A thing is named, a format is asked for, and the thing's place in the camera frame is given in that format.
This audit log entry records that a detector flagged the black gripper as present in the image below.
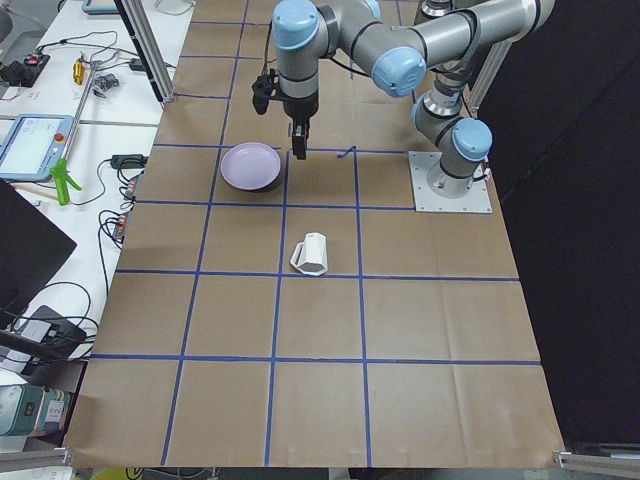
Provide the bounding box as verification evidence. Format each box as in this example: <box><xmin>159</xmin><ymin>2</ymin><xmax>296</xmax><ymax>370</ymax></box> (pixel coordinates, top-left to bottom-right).
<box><xmin>283</xmin><ymin>94</ymin><xmax>319</xmax><ymax>160</ymax></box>

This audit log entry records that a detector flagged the white faceted cup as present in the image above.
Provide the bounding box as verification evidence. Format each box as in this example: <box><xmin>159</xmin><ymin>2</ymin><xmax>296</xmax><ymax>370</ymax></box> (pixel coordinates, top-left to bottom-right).
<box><xmin>290</xmin><ymin>232</ymin><xmax>328</xmax><ymax>276</ymax></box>

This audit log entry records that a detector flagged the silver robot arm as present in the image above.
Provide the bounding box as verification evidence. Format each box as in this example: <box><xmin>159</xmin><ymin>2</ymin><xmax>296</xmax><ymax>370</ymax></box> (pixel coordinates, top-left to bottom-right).
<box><xmin>271</xmin><ymin>1</ymin><xmax>382</xmax><ymax>160</ymax></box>
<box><xmin>309</xmin><ymin>1</ymin><xmax>554</xmax><ymax>198</ymax></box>

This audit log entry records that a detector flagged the lilac plate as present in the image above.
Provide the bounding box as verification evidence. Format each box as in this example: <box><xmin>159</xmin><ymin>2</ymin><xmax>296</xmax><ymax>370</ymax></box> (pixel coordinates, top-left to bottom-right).
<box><xmin>220</xmin><ymin>142</ymin><xmax>281</xmax><ymax>191</ymax></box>

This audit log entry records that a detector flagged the brown paper table cover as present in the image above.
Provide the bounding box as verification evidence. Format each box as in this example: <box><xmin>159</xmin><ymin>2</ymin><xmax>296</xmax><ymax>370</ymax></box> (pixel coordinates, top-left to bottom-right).
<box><xmin>65</xmin><ymin>1</ymin><xmax>562</xmax><ymax>468</ymax></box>

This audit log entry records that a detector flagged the black power adapter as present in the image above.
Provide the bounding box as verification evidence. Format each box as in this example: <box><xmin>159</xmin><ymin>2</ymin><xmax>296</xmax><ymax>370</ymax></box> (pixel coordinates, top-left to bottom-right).
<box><xmin>110</xmin><ymin>154</ymin><xmax>148</xmax><ymax>169</ymax></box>

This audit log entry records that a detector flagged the yellow tool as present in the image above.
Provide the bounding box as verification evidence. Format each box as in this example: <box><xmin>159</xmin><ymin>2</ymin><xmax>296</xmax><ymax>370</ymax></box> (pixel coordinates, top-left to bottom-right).
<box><xmin>72</xmin><ymin>58</ymin><xmax>85</xmax><ymax>85</ymax></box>

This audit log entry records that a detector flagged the blue teach pendant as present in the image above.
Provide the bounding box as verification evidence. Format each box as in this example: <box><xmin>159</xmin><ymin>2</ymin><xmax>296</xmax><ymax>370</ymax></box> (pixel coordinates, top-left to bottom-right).
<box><xmin>1</xmin><ymin>114</ymin><xmax>74</xmax><ymax>182</ymax></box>

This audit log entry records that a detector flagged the wooden chopstick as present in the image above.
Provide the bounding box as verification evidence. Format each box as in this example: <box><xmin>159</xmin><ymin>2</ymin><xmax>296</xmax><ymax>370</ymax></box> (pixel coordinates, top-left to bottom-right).
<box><xmin>14</xmin><ymin>184</ymin><xmax>58</xmax><ymax>201</ymax></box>

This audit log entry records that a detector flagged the black electronics box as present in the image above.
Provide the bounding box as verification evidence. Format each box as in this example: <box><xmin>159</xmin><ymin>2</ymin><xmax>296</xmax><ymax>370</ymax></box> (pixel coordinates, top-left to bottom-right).
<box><xmin>1</xmin><ymin>52</ymin><xmax>50</xmax><ymax>88</ymax></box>

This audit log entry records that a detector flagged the black monitor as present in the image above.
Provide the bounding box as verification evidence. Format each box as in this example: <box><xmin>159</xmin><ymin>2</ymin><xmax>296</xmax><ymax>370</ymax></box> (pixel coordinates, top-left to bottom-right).
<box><xmin>1</xmin><ymin>182</ymin><xmax>77</xmax><ymax>328</ymax></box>

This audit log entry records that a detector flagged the green tin box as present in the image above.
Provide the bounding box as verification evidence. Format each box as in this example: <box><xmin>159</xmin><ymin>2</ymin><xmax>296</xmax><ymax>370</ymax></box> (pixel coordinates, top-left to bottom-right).
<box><xmin>1</xmin><ymin>384</ymin><xmax>73</xmax><ymax>437</ymax></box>

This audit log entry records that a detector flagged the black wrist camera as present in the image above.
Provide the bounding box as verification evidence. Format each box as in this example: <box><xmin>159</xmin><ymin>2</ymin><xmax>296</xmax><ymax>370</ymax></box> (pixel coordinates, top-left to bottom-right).
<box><xmin>252</xmin><ymin>69</ymin><xmax>280</xmax><ymax>115</ymax></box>

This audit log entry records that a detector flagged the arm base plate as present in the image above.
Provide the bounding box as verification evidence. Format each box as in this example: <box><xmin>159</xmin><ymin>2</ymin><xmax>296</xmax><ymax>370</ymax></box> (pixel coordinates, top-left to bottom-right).
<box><xmin>408</xmin><ymin>151</ymin><xmax>493</xmax><ymax>215</ymax></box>

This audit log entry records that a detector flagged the aluminium frame post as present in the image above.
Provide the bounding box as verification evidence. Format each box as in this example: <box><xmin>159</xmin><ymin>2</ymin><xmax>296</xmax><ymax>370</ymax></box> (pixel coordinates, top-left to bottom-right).
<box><xmin>114</xmin><ymin>0</ymin><xmax>175</xmax><ymax>104</ymax></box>

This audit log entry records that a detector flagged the green handled reacher stick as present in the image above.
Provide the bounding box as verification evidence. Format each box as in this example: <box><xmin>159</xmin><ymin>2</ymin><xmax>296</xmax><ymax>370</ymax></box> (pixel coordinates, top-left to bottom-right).
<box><xmin>50</xmin><ymin>55</ymin><xmax>99</xmax><ymax>206</ymax></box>

